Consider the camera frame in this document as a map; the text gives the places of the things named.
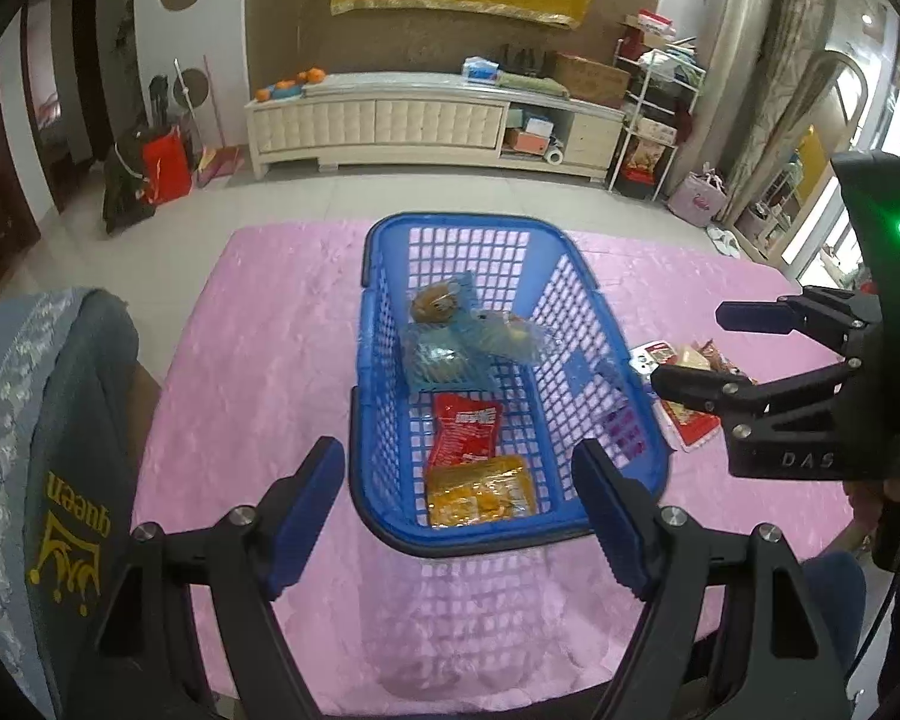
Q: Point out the person's leg in blue jeans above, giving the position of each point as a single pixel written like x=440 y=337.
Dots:
x=832 y=600

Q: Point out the cardboard box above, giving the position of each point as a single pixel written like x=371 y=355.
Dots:
x=592 y=80

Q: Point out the white slipper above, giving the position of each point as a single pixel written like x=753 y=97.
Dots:
x=730 y=244
x=716 y=236

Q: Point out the patterned curtain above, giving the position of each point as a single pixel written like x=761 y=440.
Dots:
x=795 y=90

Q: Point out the red snack packet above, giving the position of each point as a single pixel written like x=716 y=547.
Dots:
x=465 y=427

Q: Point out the small stacked boxes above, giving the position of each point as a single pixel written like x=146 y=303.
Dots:
x=529 y=133

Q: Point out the brown wooden door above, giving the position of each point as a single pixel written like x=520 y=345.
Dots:
x=0 y=187

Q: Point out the grey cushion with lace trim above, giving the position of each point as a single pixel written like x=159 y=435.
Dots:
x=45 y=427

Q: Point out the broom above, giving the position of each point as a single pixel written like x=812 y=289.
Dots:
x=221 y=161

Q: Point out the red bag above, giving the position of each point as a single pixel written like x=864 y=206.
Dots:
x=166 y=165

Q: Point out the long snack packet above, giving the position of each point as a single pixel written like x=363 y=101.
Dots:
x=686 y=426

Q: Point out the black bag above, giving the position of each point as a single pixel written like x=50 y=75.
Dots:
x=124 y=187

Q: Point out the pink quilted table cover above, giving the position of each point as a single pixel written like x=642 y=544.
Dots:
x=270 y=352

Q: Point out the blue tray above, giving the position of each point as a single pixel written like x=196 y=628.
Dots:
x=285 y=90

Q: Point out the white TV cabinet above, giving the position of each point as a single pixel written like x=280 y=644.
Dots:
x=382 y=124

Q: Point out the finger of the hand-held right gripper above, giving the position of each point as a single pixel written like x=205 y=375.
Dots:
x=750 y=316
x=690 y=382

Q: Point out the green folded cloth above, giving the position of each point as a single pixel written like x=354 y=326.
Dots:
x=532 y=85

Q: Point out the brown snack bar packet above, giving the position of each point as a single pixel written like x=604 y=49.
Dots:
x=724 y=364

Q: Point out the dark bottles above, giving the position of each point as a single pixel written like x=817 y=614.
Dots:
x=529 y=60

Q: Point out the tissue box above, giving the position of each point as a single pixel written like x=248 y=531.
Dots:
x=481 y=70

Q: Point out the paper roll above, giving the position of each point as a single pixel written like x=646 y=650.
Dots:
x=555 y=156

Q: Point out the tall air conditioner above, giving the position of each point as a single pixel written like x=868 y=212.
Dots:
x=742 y=52

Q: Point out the pink bag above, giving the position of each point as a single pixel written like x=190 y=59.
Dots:
x=697 y=196

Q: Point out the person's right hand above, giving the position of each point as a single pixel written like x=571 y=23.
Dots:
x=862 y=517

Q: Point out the blue plastic basket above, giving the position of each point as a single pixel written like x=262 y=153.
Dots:
x=465 y=221

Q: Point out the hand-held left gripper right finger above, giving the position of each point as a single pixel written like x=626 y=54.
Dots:
x=615 y=517

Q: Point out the cream snack packet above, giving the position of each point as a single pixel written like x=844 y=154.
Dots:
x=694 y=357

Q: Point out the white metal rack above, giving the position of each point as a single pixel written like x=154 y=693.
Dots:
x=656 y=67

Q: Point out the yellow snack packet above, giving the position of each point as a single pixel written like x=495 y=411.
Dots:
x=480 y=495

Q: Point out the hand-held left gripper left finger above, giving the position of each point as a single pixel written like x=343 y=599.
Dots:
x=307 y=510

